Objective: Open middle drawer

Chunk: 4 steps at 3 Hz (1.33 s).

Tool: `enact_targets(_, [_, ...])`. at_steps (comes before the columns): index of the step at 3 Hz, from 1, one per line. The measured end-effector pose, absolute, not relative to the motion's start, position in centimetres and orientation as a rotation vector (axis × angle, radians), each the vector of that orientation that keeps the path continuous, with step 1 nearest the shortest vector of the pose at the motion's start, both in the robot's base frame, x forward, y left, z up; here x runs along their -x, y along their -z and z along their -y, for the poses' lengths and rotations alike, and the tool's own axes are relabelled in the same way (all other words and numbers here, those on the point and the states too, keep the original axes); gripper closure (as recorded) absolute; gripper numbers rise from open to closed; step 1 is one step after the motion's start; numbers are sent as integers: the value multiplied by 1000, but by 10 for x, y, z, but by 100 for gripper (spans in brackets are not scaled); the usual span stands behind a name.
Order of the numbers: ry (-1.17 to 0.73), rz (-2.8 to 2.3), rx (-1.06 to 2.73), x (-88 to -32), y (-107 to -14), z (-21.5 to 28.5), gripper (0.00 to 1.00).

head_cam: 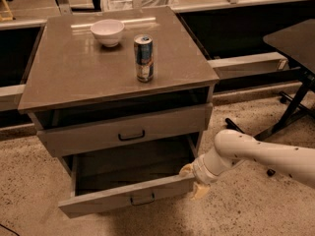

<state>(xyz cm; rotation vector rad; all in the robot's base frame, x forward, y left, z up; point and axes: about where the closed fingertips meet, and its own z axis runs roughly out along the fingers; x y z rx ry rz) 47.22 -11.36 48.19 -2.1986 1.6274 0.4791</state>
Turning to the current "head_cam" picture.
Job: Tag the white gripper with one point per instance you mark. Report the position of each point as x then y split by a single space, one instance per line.
198 170

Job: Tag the grey drawer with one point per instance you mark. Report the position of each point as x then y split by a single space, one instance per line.
129 176
127 130

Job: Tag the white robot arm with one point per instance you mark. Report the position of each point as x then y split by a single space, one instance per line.
231 148

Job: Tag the grey drawer cabinet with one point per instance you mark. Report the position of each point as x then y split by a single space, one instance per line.
76 80

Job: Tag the blue silver drink can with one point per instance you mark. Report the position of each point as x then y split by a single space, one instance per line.
144 57

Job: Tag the white ceramic bowl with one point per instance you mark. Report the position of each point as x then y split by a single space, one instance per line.
108 32

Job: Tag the wire mesh basket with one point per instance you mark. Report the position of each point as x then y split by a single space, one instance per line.
120 5

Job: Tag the yellow wooden frame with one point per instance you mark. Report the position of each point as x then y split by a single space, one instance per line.
5 12

